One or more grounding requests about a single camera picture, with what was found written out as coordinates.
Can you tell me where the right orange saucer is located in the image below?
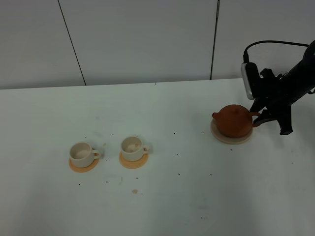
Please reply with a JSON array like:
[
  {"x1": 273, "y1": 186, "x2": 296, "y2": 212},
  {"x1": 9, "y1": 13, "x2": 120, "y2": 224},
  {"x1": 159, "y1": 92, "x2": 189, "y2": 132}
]
[{"x1": 119, "y1": 152, "x2": 149, "y2": 169}]

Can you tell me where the brown clay teapot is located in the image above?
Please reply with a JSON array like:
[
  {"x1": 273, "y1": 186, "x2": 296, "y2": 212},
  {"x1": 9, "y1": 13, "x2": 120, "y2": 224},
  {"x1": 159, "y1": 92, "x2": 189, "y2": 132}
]
[{"x1": 212, "y1": 104, "x2": 261, "y2": 138}]

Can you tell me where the beige round teapot coaster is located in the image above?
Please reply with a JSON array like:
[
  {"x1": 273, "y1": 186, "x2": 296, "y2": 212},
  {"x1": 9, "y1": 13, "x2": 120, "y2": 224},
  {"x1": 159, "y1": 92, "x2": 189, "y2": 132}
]
[{"x1": 210, "y1": 119, "x2": 252, "y2": 145}]

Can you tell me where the orange saucer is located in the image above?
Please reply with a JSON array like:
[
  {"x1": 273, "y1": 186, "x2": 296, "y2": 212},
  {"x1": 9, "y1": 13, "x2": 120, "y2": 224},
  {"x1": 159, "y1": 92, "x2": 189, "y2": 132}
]
[
  {"x1": 68, "y1": 158, "x2": 99, "y2": 173},
  {"x1": 119, "y1": 152, "x2": 149, "y2": 169}
]

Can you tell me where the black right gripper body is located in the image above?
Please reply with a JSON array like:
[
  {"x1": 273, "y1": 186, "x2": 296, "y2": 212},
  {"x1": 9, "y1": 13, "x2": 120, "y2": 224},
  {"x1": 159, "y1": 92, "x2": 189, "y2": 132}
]
[{"x1": 255, "y1": 68, "x2": 295, "y2": 111}]

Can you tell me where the white teacup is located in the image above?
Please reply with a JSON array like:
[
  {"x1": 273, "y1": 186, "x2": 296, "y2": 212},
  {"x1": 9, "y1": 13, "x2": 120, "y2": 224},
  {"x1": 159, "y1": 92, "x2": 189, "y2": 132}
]
[
  {"x1": 121, "y1": 137, "x2": 150, "y2": 162},
  {"x1": 69, "y1": 142, "x2": 100, "y2": 168}
]

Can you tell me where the right white teacup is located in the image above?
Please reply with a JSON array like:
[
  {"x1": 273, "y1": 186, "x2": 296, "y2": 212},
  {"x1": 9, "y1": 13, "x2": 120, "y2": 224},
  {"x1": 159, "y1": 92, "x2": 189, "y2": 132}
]
[{"x1": 121, "y1": 137, "x2": 150, "y2": 162}]

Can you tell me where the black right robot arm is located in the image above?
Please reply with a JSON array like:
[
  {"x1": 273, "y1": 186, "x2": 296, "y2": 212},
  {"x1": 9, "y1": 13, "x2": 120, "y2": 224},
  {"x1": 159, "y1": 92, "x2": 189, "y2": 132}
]
[{"x1": 241, "y1": 40, "x2": 315, "y2": 135}]

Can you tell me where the left white teacup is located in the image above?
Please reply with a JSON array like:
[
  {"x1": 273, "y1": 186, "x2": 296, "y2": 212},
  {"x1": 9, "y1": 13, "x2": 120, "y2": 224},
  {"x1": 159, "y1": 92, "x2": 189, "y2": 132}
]
[{"x1": 69, "y1": 142, "x2": 100, "y2": 168}]

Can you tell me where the black camera cable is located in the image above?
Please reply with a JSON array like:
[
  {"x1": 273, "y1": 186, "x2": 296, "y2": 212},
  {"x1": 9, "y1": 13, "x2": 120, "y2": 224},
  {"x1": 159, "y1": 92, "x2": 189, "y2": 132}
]
[{"x1": 243, "y1": 40, "x2": 310, "y2": 63}]

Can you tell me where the left orange saucer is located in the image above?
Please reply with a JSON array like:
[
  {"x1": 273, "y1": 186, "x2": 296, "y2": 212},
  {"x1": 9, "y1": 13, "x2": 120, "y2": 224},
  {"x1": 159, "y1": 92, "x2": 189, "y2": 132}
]
[{"x1": 68, "y1": 158, "x2": 99, "y2": 173}]

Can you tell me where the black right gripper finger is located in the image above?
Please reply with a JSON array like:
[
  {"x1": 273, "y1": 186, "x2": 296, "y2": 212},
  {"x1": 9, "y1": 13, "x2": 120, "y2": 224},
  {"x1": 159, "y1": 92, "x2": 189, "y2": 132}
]
[
  {"x1": 250, "y1": 97, "x2": 267, "y2": 113},
  {"x1": 253, "y1": 106, "x2": 293, "y2": 135}
]

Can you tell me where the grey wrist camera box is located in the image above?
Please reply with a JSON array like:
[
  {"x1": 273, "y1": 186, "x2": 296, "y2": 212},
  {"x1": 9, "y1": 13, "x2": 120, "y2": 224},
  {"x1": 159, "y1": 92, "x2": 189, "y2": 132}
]
[{"x1": 241, "y1": 62, "x2": 260, "y2": 100}]

